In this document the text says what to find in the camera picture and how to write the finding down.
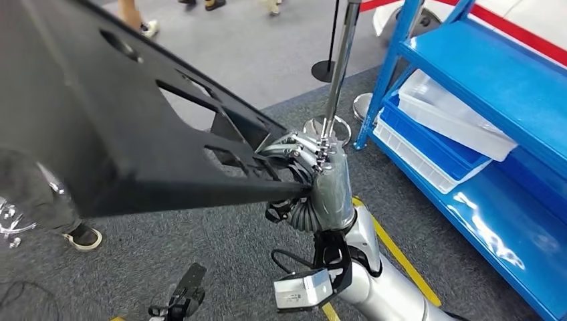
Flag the thin black stanchion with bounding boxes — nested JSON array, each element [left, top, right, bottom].
[[311, 0, 342, 84]]

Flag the blue metal shelf rack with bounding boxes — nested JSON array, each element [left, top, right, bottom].
[[353, 0, 567, 321]]

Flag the red barrier belt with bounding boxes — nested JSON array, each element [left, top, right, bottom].
[[358, 0, 402, 13], [436, 0, 567, 68]]

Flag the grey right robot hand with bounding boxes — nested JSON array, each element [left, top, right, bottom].
[[261, 130, 356, 233]]

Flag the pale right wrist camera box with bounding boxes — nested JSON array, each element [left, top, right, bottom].
[[273, 267, 334, 312]]

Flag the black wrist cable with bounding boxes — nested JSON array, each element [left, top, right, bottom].
[[271, 249, 318, 276]]

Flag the black plastic panel part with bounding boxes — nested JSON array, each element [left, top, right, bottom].
[[0, 0, 313, 219]]

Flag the white car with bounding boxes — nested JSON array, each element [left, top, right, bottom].
[[372, 0, 567, 72]]

